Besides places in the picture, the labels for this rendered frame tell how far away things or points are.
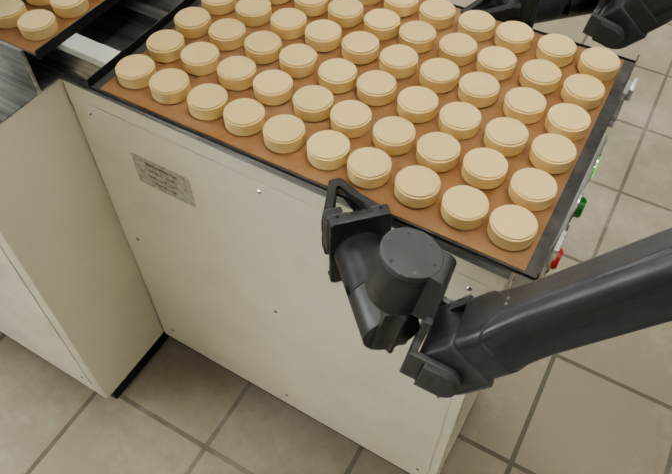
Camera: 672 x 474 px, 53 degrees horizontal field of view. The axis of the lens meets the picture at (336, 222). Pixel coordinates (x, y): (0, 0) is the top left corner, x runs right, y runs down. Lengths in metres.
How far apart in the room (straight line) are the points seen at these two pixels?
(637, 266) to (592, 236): 1.45
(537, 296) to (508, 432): 1.07
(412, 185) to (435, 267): 0.17
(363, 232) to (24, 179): 0.59
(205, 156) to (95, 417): 0.89
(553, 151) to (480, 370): 0.29
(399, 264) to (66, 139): 0.68
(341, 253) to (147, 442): 1.02
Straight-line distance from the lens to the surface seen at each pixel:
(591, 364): 1.75
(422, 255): 0.59
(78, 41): 1.02
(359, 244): 0.67
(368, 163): 0.75
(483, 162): 0.77
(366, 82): 0.86
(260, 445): 1.57
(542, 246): 0.74
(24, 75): 1.05
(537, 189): 0.76
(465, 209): 0.72
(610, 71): 0.94
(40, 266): 1.20
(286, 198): 0.88
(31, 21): 1.04
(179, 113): 0.86
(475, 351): 0.61
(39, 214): 1.15
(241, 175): 0.91
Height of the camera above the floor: 1.47
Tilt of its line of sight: 52 degrees down
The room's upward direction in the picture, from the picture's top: straight up
